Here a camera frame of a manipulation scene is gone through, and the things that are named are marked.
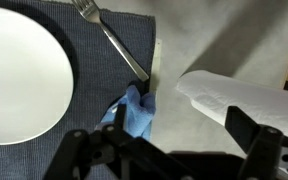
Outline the white tape strip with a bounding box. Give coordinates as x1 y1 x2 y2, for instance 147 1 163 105
149 37 163 95

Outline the white paper towel roll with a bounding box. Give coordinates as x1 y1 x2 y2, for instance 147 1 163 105
176 69 288 140

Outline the blue towel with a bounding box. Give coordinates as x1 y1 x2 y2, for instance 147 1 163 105
96 84 157 143

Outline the white round plate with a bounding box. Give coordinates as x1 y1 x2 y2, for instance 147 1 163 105
0 5 75 146

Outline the silver metal fork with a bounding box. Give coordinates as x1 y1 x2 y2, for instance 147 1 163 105
71 0 151 83

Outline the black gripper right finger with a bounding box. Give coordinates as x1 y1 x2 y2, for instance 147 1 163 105
224 105 288 180

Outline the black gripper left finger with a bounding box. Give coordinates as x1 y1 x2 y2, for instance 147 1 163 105
43 104 193 180

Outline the dark blue placemat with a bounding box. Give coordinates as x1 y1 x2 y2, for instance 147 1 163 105
0 0 157 180

